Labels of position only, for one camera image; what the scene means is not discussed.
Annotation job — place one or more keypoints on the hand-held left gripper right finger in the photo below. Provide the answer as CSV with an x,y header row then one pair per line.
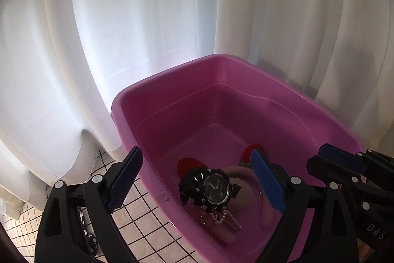
x,y
268,181

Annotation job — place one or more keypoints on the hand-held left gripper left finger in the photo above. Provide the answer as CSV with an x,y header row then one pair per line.
x,y
123,184

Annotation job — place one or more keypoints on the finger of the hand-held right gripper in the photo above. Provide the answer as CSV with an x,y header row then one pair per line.
x,y
380,166
340,155

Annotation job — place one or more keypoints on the pink strawberry headband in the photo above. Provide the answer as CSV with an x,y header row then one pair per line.
x,y
240,177

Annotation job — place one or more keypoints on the black wrist watch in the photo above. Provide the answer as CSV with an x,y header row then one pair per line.
x,y
215,186

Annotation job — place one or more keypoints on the purple plastic basin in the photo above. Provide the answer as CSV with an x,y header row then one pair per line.
x,y
200,115

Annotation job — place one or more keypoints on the black ribbon bow hair clip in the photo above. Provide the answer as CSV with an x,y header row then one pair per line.
x,y
90,240

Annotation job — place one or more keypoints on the white curtain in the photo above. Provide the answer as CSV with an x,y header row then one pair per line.
x,y
138,19

